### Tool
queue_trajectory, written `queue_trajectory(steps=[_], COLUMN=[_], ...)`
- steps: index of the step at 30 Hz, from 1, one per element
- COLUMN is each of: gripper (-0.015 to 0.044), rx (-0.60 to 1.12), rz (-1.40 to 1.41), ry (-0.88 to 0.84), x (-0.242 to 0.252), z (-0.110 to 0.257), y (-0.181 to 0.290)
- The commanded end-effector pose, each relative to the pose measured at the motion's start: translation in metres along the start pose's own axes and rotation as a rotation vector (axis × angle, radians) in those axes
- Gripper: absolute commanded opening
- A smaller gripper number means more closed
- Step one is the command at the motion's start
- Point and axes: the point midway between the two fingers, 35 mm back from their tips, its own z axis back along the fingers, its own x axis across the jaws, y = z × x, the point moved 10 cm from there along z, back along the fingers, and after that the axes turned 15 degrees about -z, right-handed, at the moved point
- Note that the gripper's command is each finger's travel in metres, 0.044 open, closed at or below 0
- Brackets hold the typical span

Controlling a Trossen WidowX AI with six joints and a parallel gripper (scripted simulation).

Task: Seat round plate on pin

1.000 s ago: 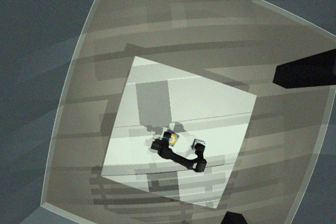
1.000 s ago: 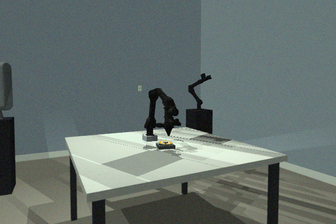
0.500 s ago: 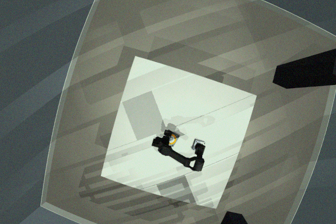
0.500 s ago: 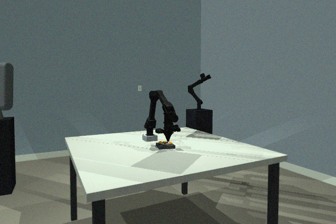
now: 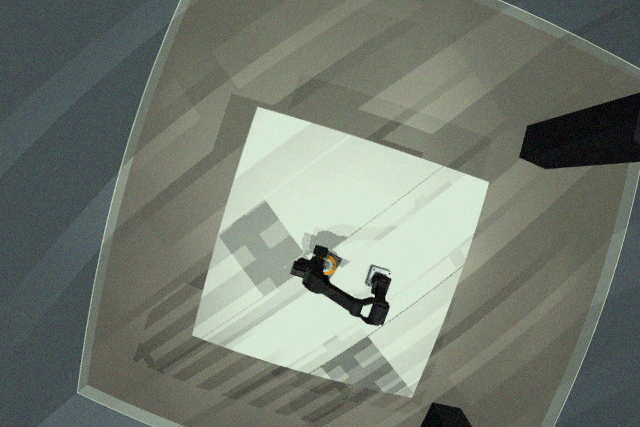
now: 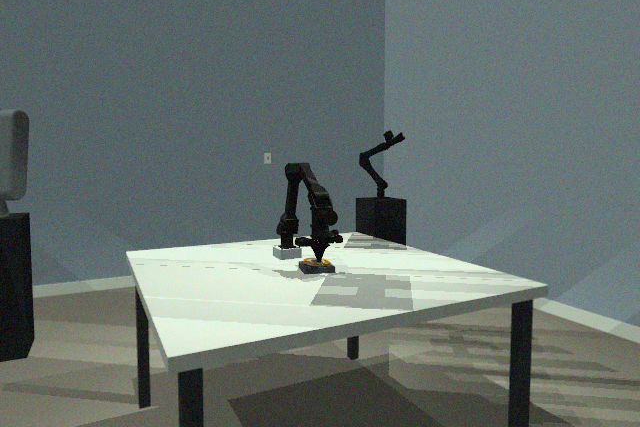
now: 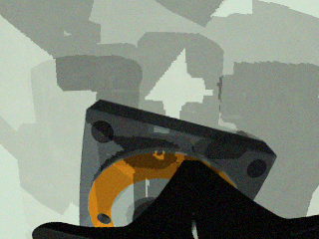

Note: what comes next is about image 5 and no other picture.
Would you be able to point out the orange round plate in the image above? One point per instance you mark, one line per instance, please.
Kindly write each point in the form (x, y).
(332, 267)

